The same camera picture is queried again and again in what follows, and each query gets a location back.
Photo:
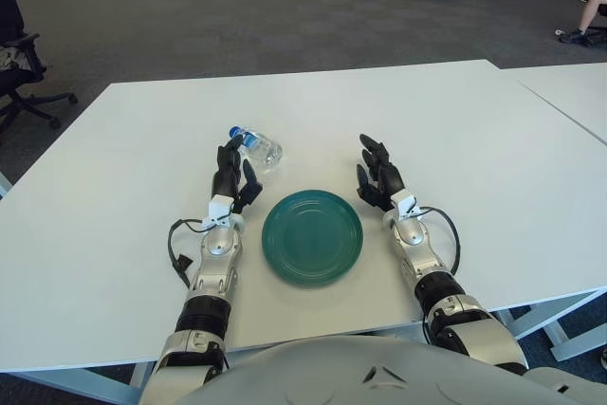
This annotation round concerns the green round plate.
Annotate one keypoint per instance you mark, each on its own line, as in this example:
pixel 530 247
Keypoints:
pixel 313 239

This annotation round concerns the clear plastic water bottle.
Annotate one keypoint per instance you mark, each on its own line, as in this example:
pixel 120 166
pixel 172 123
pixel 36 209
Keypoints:
pixel 265 151

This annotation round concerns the grey patterned cloth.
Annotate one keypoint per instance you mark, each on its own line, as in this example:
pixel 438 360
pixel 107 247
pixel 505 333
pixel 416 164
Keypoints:
pixel 9 58

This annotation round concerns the grey robot torso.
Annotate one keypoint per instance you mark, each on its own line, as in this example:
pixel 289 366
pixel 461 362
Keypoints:
pixel 332 376

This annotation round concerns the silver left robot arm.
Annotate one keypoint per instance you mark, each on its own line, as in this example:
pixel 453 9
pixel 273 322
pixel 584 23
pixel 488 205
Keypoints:
pixel 213 253

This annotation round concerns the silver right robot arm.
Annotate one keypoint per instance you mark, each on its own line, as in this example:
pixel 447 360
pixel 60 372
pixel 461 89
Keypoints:
pixel 417 234

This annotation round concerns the seated person's leg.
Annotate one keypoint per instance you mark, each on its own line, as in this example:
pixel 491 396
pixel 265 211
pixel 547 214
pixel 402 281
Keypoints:
pixel 593 9

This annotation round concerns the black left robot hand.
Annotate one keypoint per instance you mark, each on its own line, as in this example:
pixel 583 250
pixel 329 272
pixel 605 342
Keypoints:
pixel 227 177

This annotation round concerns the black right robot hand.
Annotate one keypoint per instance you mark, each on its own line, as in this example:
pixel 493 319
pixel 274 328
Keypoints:
pixel 386 179

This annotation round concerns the black office chair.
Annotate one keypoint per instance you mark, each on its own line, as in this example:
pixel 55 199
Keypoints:
pixel 21 75

